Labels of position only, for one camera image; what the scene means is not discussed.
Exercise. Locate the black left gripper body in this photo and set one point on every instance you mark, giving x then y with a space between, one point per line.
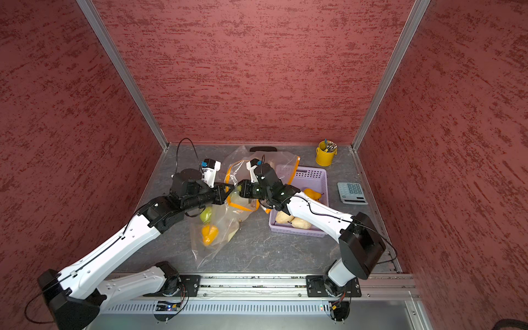
205 196

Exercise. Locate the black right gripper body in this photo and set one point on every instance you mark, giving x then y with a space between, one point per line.
256 190

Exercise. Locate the clear zip-top bag orange seal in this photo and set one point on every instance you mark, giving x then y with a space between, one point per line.
233 168

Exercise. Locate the beige pear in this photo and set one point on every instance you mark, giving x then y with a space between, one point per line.
300 223
283 218

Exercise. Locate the orange fruit from bag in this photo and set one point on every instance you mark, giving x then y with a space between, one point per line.
313 194

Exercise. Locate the clear bag with green fruit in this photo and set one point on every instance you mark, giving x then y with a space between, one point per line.
227 217

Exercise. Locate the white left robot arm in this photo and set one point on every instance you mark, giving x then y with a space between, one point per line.
78 293

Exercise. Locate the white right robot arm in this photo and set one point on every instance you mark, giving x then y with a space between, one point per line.
361 245

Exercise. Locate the black glasses case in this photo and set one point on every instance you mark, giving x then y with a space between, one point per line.
263 148

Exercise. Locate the yellow pen cup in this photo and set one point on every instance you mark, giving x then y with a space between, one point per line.
323 158

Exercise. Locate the pens in cup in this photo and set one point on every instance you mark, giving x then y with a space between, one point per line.
329 146

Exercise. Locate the grey desk calculator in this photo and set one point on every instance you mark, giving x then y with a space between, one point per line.
351 193

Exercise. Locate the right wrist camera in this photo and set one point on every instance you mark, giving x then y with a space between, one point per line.
251 166

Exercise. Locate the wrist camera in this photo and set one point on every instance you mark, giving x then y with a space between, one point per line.
209 168
251 166

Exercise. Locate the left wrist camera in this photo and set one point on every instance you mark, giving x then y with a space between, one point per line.
209 168

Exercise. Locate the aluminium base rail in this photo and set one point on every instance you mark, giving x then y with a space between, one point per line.
237 294

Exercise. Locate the aluminium corner post left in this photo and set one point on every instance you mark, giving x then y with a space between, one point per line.
92 16

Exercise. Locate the aluminium corner post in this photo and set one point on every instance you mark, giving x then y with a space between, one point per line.
413 21
92 16

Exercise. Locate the aluminium corner post right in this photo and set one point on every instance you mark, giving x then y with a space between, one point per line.
413 21

